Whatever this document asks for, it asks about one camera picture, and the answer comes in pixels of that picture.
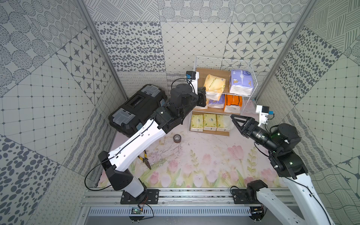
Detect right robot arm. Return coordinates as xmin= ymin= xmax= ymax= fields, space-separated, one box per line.
xmin=230 ymin=114 xmax=334 ymax=225

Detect brown tape roll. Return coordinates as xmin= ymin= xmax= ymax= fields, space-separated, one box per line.
xmin=173 ymin=134 xmax=182 ymax=143

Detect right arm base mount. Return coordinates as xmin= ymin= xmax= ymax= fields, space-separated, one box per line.
xmin=230 ymin=180 xmax=268 ymax=204

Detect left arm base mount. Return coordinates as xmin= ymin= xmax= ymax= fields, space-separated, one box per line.
xmin=121 ymin=189 xmax=159 ymax=205

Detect white wire wooden shelf rack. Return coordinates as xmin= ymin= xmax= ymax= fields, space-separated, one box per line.
xmin=188 ymin=56 xmax=258 ymax=137

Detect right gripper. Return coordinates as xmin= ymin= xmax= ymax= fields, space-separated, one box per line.
xmin=230 ymin=113 xmax=280 ymax=154

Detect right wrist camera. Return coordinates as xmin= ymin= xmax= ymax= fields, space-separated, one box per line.
xmin=256 ymin=105 xmax=275 ymax=127

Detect green circuit board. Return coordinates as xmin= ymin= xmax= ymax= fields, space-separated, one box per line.
xmin=131 ymin=207 xmax=142 ymax=215

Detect green tissue pack middle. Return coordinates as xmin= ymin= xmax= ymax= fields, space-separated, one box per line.
xmin=203 ymin=113 xmax=217 ymax=131

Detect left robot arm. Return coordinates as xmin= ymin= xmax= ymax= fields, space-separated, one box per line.
xmin=98 ymin=83 xmax=206 ymax=203

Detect black plastic toolbox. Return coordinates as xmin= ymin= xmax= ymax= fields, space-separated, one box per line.
xmin=108 ymin=84 xmax=167 ymax=137

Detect green tissue pack right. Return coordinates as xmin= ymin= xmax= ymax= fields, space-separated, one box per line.
xmin=217 ymin=114 xmax=234 ymax=132

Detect green tissue pack left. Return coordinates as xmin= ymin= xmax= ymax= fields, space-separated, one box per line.
xmin=190 ymin=114 xmax=204 ymax=132

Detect yellow handled pliers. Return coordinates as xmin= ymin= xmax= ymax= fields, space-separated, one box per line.
xmin=138 ymin=151 xmax=152 ymax=170

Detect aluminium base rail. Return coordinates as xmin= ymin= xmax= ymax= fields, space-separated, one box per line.
xmin=80 ymin=187 xmax=299 ymax=209

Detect green tissue pack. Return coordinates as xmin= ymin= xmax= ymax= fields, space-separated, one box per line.
xmin=203 ymin=113 xmax=217 ymax=131
xmin=190 ymin=114 xmax=204 ymax=132
xmin=217 ymin=114 xmax=234 ymax=132

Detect orange tissue pack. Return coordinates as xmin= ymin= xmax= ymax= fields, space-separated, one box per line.
xmin=224 ymin=95 xmax=243 ymax=114

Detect yellow tissue pack top shelf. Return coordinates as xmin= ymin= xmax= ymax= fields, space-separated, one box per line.
xmin=204 ymin=74 xmax=226 ymax=101

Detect purple tissue pack shelf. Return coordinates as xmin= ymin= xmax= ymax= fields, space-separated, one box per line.
xmin=229 ymin=70 xmax=254 ymax=96
xmin=208 ymin=95 xmax=225 ymax=109

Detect purple tissue pack top shelf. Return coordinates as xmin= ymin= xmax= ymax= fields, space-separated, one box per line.
xmin=229 ymin=70 xmax=254 ymax=96

